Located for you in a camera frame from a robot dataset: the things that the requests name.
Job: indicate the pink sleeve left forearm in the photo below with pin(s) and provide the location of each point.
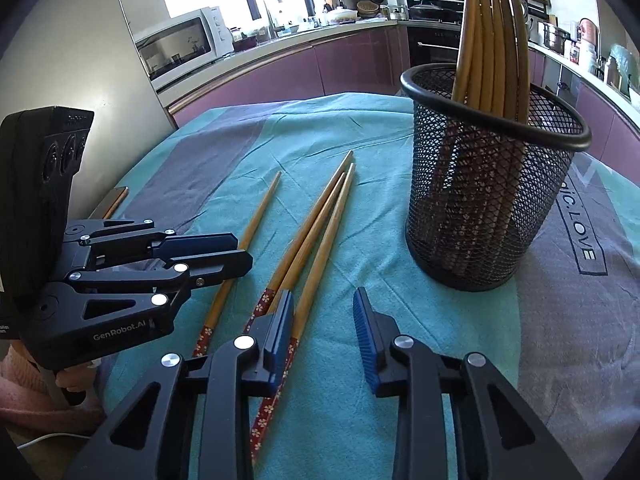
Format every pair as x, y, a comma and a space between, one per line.
26, 401

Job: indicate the bamboo chopstick seven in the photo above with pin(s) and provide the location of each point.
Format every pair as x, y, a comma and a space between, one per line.
499, 90

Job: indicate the bamboo chopstick three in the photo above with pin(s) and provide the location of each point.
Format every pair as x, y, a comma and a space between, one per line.
302, 256

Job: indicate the bamboo chopstick two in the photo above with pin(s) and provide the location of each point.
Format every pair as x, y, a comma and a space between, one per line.
278, 275

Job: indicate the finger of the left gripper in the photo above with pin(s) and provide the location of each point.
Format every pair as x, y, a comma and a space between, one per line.
129, 241
200, 269

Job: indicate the white microwave oven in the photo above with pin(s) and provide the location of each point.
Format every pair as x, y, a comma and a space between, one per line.
175, 48

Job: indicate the bamboo chopstick four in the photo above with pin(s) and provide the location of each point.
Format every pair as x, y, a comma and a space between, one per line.
516, 100

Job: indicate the teal grey tablecloth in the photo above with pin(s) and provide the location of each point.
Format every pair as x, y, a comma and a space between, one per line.
564, 330

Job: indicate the smartphone with orange edge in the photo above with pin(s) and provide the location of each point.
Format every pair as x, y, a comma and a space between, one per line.
109, 203

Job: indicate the bamboo chopstick eight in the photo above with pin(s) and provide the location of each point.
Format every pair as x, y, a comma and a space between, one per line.
471, 11

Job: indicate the black camera box left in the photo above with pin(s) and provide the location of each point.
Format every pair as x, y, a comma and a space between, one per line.
41, 151

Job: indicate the black mesh cup holder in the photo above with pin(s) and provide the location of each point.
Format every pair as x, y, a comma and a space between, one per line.
482, 186

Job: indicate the mint green air fryer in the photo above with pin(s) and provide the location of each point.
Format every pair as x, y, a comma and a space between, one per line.
621, 70

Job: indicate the kitchen faucet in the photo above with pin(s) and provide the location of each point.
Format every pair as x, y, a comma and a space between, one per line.
273, 10

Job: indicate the pink thermos jug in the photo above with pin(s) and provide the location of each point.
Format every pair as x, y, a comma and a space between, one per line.
588, 32

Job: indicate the bamboo chopstick one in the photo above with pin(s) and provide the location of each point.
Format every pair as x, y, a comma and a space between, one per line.
232, 271

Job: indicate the black built-in oven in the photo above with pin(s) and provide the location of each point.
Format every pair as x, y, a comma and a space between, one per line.
434, 30

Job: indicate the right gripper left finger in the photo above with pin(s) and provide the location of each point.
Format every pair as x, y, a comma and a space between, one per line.
192, 416

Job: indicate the left hand with bandage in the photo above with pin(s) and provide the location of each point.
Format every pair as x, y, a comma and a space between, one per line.
75, 387

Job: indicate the steel stock pot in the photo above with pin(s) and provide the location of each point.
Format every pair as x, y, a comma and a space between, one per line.
552, 37

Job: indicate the bamboo chopstick five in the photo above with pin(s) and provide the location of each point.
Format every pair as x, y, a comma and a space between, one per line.
315, 266

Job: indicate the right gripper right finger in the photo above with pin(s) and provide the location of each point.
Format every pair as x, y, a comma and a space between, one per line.
460, 412

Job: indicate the bamboo chopstick six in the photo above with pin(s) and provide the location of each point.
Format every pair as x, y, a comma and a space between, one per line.
487, 88

